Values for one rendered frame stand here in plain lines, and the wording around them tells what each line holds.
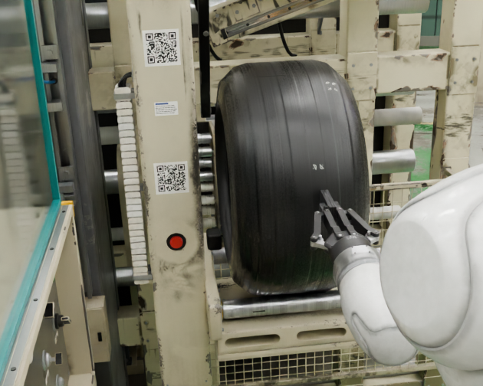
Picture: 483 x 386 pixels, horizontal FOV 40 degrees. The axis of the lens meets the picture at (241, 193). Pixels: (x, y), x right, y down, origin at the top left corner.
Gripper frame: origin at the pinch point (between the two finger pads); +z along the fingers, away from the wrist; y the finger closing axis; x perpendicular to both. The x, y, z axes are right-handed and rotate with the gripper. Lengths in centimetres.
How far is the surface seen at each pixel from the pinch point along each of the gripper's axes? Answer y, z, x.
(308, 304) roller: 0.2, 11.3, 33.9
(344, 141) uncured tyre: -5.6, 10.3, -8.6
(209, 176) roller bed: 19, 60, 24
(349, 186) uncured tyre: -5.9, 5.4, -0.7
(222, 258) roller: 18, 39, 38
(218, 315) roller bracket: 21.8, 7.8, 31.7
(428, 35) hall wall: -370, 841, 224
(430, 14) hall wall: -371, 844, 193
